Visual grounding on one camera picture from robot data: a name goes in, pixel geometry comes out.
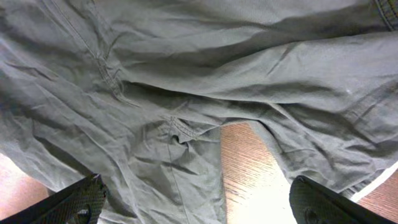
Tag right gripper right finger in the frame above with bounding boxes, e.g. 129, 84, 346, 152
289, 175, 396, 224

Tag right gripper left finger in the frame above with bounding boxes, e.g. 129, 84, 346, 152
1, 174, 107, 224

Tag grey shorts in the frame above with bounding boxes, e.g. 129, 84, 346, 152
1, 0, 397, 223

